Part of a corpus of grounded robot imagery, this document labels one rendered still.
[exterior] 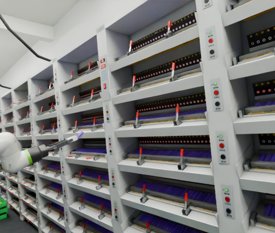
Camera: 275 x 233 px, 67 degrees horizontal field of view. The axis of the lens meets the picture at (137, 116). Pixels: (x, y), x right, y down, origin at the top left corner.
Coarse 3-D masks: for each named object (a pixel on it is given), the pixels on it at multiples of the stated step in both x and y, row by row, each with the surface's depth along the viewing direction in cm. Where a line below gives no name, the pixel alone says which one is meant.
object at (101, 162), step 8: (80, 144) 186; (88, 144) 180; (96, 144) 171; (104, 144) 163; (64, 152) 175; (72, 160) 167; (80, 160) 157; (88, 160) 148; (96, 160) 143; (104, 160) 138
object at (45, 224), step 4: (48, 220) 228; (44, 224) 225; (48, 224) 226; (52, 224) 221; (56, 224) 220; (44, 228) 223; (48, 228) 221; (52, 228) 216; (56, 228) 212; (60, 228) 211; (44, 232) 216; (48, 232) 211; (52, 232) 212; (56, 232) 210; (60, 232) 204; (64, 232) 204
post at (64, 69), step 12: (60, 72) 179; (60, 96) 177; (72, 96) 185; (60, 108) 178; (72, 120) 183; (60, 132) 180; (72, 144) 181; (60, 156) 182; (72, 168) 179; (72, 192) 177; (72, 216) 175
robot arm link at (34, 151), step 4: (32, 144) 122; (28, 148) 121; (32, 148) 120; (36, 148) 120; (32, 152) 118; (36, 152) 119; (40, 152) 122; (32, 156) 118; (36, 156) 119; (40, 156) 120; (32, 160) 118; (36, 160) 120
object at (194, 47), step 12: (180, 12) 113; (192, 12) 107; (156, 24) 125; (132, 36) 140; (144, 36) 132; (180, 48) 113; (192, 48) 108; (96, 60) 171; (156, 60) 126; (168, 60) 120; (84, 84) 186; (96, 84) 173; (156, 96) 127; (168, 96) 121; (180, 96) 115; (96, 108) 174
